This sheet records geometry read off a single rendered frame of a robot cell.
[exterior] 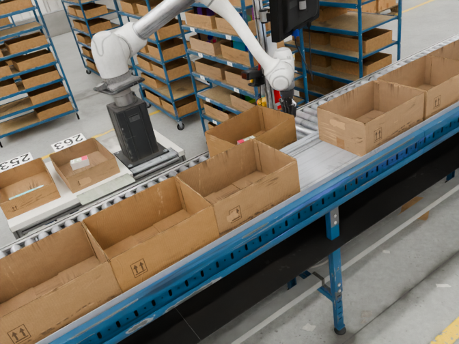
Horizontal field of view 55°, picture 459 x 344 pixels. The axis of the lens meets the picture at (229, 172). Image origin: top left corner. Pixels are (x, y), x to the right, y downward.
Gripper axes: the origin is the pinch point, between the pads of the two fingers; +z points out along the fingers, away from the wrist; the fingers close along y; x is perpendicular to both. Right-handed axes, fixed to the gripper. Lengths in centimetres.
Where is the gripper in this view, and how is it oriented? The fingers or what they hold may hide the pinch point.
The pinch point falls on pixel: (290, 123)
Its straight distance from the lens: 244.6
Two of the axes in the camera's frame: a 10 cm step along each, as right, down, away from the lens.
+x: -8.2, 4.1, -4.0
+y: -5.5, -3.5, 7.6
